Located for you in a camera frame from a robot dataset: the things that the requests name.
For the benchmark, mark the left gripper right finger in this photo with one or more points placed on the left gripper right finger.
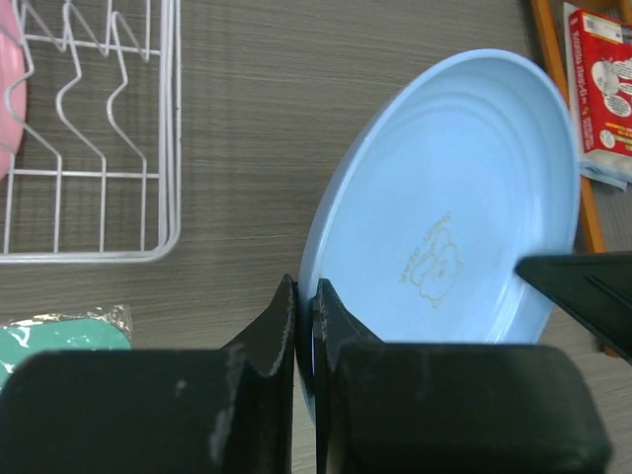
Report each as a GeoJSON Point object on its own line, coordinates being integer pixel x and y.
{"type": "Point", "coordinates": [446, 408]}

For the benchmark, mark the blue plate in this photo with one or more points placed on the blue plate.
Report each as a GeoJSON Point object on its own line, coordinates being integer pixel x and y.
{"type": "Point", "coordinates": [467, 169]}

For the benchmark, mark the teal folding board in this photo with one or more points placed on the teal folding board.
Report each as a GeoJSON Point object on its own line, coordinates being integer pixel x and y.
{"type": "Point", "coordinates": [100, 328]}

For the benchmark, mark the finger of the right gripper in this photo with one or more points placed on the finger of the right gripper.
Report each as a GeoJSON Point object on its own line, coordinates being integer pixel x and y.
{"type": "Point", "coordinates": [595, 289]}

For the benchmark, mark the pink plate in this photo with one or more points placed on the pink plate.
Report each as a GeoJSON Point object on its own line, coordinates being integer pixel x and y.
{"type": "Point", "coordinates": [13, 87]}

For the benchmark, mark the white wire dish rack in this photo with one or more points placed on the white wire dish rack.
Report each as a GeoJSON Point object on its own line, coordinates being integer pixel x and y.
{"type": "Point", "coordinates": [98, 176]}

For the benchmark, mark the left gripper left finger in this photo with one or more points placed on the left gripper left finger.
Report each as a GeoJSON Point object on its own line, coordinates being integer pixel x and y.
{"type": "Point", "coordinates": [227, 410]}

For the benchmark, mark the red white package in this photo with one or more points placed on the red white package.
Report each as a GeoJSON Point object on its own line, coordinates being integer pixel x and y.
{"type": "Point", "coordinates": [598, 66]}

